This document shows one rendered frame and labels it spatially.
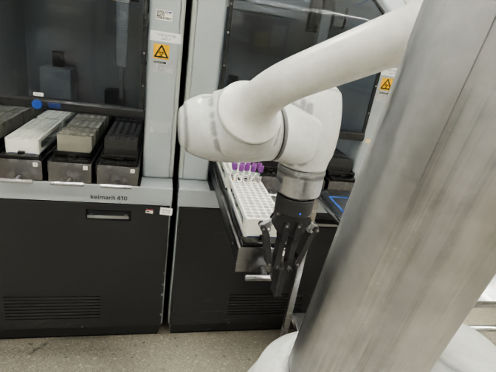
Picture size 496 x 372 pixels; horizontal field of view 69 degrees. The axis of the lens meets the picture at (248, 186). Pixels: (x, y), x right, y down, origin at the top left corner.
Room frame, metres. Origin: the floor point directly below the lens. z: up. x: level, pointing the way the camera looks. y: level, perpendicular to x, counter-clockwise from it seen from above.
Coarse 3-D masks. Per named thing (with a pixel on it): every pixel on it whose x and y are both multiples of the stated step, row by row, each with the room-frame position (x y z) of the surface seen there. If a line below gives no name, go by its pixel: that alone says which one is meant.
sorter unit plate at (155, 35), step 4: (152, 32) 1.27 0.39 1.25; (156, 32) 1.27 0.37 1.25; (160, 32) 1.27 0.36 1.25; (164, 32) 1.28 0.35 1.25; (168, 32) 1.28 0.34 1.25; (152, 36) 1.27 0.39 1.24; (156, 36) 1.27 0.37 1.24; (160, 36) 1.27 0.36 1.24; (164, 36) 1.28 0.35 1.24; (168, 36) 1.28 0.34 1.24; (172, 36) 1.28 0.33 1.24; (176, 36) 1.29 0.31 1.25; (180, 36) 1.29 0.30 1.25; (156, 40) 1.27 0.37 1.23; (160, 40) 1.27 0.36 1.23; (164, 40) 1.28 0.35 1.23; (168, 40) 1.28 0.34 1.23; (172, 40) 1.28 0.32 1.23; (176, 40) 1.29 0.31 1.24; (180, 40) 1.29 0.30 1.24
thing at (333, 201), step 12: (324, 192) 1.19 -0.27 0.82; (336, 192) 1.21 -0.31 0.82; (348, 192) 1.23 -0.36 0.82; (324, 204) 1.09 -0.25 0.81; (336, 204) 1.09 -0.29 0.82; (312, 216) 1.19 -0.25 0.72; (336, 216) 1.00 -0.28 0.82; (300, 264) 1.19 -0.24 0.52; (300, 276) 1.19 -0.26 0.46; (492, 288) 0.73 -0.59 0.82; (288, 300) 1.20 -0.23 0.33; (480, 300) 0.67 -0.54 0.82; (492, 300) 0.68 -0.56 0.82; (288, 312) 1.19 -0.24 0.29; (288, 324) 1.19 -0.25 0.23; (300, 324) 1.14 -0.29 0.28
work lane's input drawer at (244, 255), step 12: (216, 168) 1.28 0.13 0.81; (216, 180) 1.18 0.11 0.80; (216, 192) 1.15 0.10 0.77; (228, 204) 0.98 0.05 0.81; (228, 216) 0.91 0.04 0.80; (228, 228) 0.89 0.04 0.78; (240, 240) 0.79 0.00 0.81; (252, 240) 0.78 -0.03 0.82; (240, 252) 0.75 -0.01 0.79; (252, 252) 0.76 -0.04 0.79; (240, 264) 0.75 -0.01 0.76; (252, 264) 0.76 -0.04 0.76; (264, 264) 0.77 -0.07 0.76; (252, 276) 0.72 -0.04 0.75; (264, 276) 0.73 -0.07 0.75
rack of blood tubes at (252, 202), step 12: (228, 192) 1.05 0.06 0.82; (240, 192) 0.96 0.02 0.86; (252, 192) 0.97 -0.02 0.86; (264, 192) 0.98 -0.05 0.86; (240, 204) 0.87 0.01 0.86; (252, 204) 0.88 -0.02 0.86; (264, 204) 0.91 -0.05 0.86; (240, 216) 0.92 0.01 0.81; (252, 216) 0.82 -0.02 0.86; (264, 216) 0.83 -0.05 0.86; (240, 228) 0.84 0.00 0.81; (252, 228) 0.80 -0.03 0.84
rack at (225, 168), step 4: (220, 164) 1.29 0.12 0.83; (224, 164) 1.19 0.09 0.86; (228, 164) 1.20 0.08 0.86; (220, 168) 1.24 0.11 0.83; (224, 168) 1.16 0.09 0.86; (228, 168) 1.16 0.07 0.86; (224, 172) 1.26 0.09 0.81; (228, 172) 1.11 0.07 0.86; (224, 176) 1.22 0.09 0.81; (228, 176) 1.10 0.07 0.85; (248, 176) 1.11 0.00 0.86; (224, 180) 1.13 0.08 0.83; (228, 180) 1.10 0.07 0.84; (224, 184) 1.12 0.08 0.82
